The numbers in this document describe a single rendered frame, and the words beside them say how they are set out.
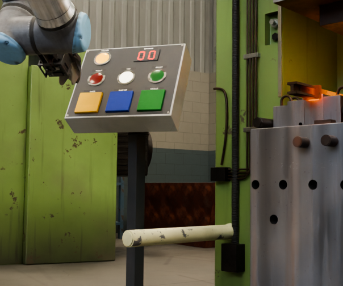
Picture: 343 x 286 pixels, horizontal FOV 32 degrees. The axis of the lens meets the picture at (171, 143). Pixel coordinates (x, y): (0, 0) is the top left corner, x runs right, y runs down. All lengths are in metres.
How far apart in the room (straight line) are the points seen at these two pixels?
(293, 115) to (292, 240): 0.33
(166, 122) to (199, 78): 9.83
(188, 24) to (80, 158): 5.89
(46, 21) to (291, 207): 0.75
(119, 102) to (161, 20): 9.51
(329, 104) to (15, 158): 4.85
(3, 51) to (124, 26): 9.39
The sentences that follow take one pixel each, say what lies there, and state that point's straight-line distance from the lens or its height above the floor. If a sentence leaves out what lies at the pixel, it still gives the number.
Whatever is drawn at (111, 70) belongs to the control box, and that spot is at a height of 1.12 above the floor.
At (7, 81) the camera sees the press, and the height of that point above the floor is 1.81.
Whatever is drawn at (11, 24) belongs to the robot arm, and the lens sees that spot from 1.44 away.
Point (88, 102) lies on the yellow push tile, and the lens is 1.83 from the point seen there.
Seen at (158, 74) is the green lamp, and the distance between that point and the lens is 1.81.
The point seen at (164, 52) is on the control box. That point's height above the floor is 1.17.
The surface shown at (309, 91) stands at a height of 1.01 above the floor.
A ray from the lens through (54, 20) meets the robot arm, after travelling 1.34.
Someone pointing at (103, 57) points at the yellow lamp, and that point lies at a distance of 1.94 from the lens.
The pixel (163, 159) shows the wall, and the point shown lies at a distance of 10.90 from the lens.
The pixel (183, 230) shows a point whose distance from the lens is 1.72.
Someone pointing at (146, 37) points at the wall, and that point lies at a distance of 11.01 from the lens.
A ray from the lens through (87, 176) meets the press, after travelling 6.28.
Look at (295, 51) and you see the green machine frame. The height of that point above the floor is 1.18.
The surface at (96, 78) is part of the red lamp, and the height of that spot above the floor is 1.09.
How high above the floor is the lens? 0.75
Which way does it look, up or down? 4 degrees up
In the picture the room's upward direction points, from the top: 1 degrees clockwise
